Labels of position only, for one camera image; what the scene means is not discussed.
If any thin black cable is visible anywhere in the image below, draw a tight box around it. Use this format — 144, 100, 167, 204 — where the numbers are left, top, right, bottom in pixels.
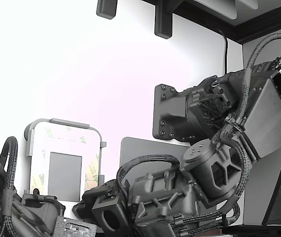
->
214, 27, 229, 76

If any black braided cable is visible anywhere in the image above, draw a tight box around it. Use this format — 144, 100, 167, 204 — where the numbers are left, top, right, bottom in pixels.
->
0, 135, 20, 218
225, 123, 251, 200
236, 33, 281, 124
116, 154, 182, 198

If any grey printed fixture holder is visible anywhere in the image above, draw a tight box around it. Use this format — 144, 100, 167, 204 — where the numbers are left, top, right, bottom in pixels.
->
23, 118, 108, 202

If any grey flat plate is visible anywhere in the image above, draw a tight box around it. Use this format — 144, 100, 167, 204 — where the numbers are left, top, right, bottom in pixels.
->
119, 137, 190, 198

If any black textured circuit board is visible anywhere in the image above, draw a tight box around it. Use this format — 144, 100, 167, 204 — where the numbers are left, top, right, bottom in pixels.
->
54, 216, 97, 237

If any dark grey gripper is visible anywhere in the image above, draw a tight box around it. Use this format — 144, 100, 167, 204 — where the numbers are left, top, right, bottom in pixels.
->
19, 191, 66, 230

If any tan tape liner green print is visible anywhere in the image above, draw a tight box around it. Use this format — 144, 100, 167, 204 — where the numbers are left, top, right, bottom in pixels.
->
31, 124, 101, 196

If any small black bracket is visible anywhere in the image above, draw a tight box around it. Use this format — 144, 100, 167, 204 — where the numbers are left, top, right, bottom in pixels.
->
96, 0, 118, 20

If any black frame beam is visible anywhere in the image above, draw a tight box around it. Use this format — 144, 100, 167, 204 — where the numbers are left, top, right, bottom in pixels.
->
142, 0, 281, 45

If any long black bracket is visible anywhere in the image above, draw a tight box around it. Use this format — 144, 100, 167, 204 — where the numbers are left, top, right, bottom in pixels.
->
154, 0, 174, 40

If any light grey panel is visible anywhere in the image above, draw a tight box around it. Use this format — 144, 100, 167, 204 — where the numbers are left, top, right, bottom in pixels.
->
194, 0, 261, 22

